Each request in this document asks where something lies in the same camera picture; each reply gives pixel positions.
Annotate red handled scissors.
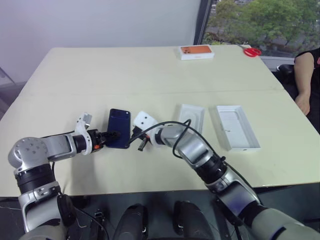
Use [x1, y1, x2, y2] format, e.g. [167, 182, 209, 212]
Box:
[235, 43, 263, 59]

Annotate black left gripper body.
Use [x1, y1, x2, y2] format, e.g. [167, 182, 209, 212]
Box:
[87, 129, 106, 151]

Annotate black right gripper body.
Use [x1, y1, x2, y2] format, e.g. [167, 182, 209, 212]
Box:
[131, 125, 151, 146]

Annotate person's bare hand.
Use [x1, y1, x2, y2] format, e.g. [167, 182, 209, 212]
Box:
[294, 94, 311, 116]

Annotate dark window frame post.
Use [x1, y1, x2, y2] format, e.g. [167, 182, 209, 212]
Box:
[193, 0, 211, 46]

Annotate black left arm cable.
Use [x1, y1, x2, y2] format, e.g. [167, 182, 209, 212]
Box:
[50, 161, 110, 240]

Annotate white box with orange print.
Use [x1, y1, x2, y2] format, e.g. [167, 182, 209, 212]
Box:
[173, 44, 217, 61]

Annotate green trees outside window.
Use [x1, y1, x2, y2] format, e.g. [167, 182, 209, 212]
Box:
[203, 0, 320, 60]

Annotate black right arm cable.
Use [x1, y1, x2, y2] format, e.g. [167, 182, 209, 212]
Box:
[127, 119, 261, 201]

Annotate person's dark clothed torso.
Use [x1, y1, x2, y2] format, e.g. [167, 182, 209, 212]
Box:
[296, 46, 320, 126]

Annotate dark rounded shape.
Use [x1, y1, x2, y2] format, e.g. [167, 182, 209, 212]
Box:
[173, 200, 214, 240]
[116, 203, 149, 240]

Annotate white phone box base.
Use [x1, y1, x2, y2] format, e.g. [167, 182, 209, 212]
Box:
[177, 103, 206, 134]

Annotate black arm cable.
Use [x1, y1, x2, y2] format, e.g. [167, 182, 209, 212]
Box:
[127, 119, 261, 201]
[50, 161, 110, 240]

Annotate white phone box lid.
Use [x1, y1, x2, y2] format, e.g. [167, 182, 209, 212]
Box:
[208, 104, 262, 153]

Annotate black chair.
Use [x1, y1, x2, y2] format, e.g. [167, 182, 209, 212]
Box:
[276, 63, 300, 101]

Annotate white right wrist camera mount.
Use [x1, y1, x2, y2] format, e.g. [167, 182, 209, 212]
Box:
[132, 110, 159, 134]

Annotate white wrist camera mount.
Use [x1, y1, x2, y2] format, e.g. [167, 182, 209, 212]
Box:
[132, 110, 159, 134]
[73, 112, 94, 156]

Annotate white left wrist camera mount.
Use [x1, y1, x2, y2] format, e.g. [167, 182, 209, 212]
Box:
[73, 112, 94, 156]

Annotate dark blue smartphone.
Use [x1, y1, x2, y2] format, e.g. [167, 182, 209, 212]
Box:
[104, 108, 133, 150]

